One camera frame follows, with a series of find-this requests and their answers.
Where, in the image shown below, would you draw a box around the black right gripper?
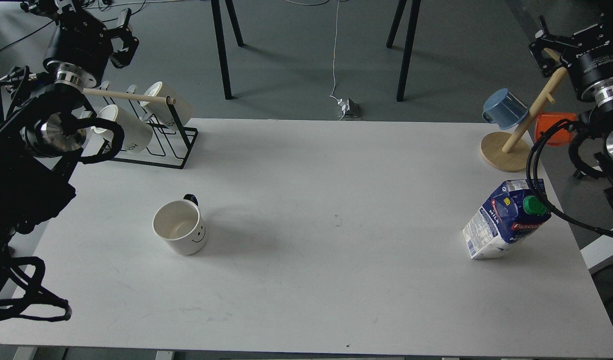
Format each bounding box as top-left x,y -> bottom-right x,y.
528,13 -> 613,103

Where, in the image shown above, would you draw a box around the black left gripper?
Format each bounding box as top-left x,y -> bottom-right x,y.
20,0 -> 140,88

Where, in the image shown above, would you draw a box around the blue milk carton green cap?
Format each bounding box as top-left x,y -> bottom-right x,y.
462,179 -> 552,260

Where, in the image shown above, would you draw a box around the white smiley face mug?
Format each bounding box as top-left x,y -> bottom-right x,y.
152,193 -> 208,256

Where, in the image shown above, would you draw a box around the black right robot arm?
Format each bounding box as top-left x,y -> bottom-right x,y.
525,10 -> 613,239

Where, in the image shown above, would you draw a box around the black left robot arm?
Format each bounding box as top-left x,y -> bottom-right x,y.
0,0 -> 139,322

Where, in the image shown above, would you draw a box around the blue cup on tree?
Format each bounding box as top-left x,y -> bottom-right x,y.
481,88 -> 529,130

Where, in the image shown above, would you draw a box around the orange cup on tree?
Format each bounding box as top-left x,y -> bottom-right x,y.
534,112 -> 578,147

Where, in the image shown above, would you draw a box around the white mug rear on rack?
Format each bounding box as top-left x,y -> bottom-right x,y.
139,81 -> 194,128

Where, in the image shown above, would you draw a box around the white mug on rack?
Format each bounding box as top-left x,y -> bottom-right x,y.
97,104 -> 154,154
139,81 -> 194,128

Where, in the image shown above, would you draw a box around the white mug front on rack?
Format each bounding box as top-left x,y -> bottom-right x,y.
97,104 -> 154,154

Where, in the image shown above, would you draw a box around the wooden mug tree stand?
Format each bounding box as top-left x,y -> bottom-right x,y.
479,66 -> 569,173

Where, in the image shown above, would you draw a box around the black table legs right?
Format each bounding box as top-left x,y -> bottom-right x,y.
385,0 -> 422,102

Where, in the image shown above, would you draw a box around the black table legs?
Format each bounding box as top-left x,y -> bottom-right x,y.
385,0 -> 422,102
210,0 -> 245,101

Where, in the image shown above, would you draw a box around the black table legs left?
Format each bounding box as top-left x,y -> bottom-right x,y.
210,0 -> 245,101

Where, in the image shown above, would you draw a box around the grey floor power socket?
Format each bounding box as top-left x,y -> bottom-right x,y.
337,98 -> 361,121

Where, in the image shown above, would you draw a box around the black cable on floor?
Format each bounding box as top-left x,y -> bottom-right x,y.
0,0 -> 147,65

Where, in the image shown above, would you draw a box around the black wire mug rack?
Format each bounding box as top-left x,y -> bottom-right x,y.
82,81 -> 199,170

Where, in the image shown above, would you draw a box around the white cable on floor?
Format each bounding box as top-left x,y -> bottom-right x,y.
328,0 -> 348,121

